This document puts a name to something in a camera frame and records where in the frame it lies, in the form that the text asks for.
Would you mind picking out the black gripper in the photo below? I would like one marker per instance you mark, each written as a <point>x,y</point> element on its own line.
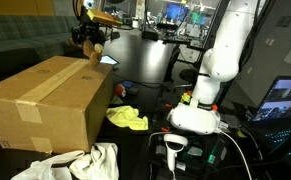
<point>90,31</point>

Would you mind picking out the black rectangular block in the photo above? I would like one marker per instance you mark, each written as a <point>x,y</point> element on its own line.
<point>132,90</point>

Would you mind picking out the yellow microfiber cloth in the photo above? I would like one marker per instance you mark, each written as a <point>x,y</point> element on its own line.
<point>127,116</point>

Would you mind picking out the white plastic bag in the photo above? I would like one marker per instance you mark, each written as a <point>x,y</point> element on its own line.
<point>43,170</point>

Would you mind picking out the brown plush moose toy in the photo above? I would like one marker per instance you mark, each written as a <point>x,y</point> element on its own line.
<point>92,52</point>

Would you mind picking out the blue sponge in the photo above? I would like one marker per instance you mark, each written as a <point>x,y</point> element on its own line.
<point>127,84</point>

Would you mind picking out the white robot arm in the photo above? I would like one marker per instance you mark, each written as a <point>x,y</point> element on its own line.
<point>220,63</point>

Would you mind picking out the large cardboard box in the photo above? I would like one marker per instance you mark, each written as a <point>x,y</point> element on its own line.
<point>55,106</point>

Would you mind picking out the tablet with lit screen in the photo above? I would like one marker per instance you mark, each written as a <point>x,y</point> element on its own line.
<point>106,59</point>

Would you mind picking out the green plaid sofa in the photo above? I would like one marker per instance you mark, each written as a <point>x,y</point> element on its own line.
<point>46,35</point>

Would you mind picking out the white cloth rag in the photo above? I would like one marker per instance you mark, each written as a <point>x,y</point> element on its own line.
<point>99,164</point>

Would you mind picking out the white VR headset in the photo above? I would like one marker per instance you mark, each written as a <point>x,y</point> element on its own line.
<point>197,120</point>

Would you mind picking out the white VR controller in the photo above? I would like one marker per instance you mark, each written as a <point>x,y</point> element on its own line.
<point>174,143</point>

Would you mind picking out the open laptop computer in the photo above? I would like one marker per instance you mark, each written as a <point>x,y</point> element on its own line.
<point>270,123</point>

